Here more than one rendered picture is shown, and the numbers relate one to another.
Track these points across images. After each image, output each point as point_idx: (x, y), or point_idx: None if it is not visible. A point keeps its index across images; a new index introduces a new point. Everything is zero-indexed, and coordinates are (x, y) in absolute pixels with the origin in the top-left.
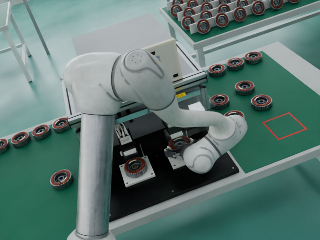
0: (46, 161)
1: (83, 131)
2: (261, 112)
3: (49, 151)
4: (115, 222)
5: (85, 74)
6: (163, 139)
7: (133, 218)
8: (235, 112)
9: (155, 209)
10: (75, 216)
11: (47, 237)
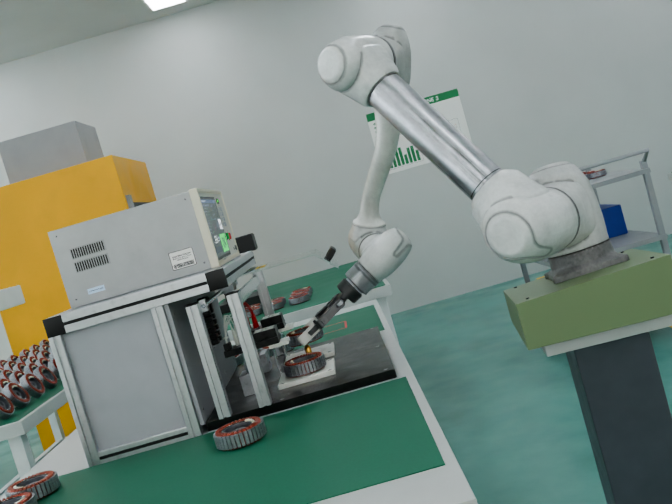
0: (142, 480)
1: (404, 87)
2: None
3: (107, 487)
4: (401, 372)
5: (366, 39)
6: None
7: (403, 364)
8: None
9: (399, 356)
10: (357, 403)
11: (386, 413)
